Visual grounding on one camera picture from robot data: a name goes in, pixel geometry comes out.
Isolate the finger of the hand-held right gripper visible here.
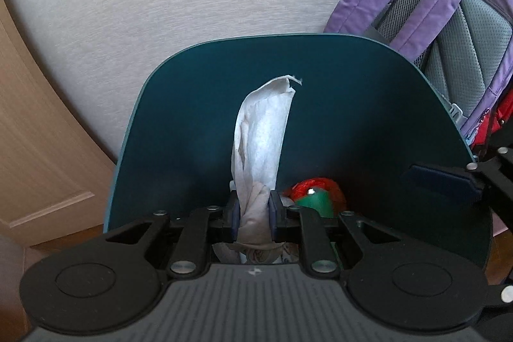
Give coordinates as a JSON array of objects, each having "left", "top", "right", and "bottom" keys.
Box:
[
  {"left": 487, "top": 278, "right": 513, "bottom": 342},
  {"left": 408, "top": 131, "right": 513, "bottom": 220}
]

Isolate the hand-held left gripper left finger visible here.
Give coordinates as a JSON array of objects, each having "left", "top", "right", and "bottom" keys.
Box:
[{"left": 103, "top": 191, "right": 241, "bottom": 279}]

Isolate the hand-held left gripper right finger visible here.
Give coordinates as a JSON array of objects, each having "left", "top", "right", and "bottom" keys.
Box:
[{"left": 268, "top": 190, "right": 409, "bottom": 279}]

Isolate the green cylinder tube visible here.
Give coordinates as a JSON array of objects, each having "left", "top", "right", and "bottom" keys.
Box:
[{"left": 294, "top": 188, "right": 336, "bottom": 218}]

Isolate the red plastic wrapper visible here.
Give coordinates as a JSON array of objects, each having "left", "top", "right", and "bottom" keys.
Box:
[{"left": 282, "top": 177, "right": 348, "bottom": 218}]

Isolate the white wet wipe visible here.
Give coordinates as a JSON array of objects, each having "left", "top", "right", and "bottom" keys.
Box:
[{"left": 212, "top": 74, "right": 303, "bottom": 265}]

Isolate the dark teal trash bin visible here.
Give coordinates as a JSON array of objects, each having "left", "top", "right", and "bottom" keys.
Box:
[{"left": 103, "top": 33, "right": 494, "bottom": 279}]

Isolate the red backpack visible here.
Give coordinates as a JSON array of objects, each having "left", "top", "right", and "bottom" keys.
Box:
[{"left": 469, "top": 89, "right": 513, "bottom": 162}]

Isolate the beige wooden door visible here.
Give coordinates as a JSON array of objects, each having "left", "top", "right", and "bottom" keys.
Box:
[{"left": 0, "top": 0, "right": 118, "bottom": 247}]

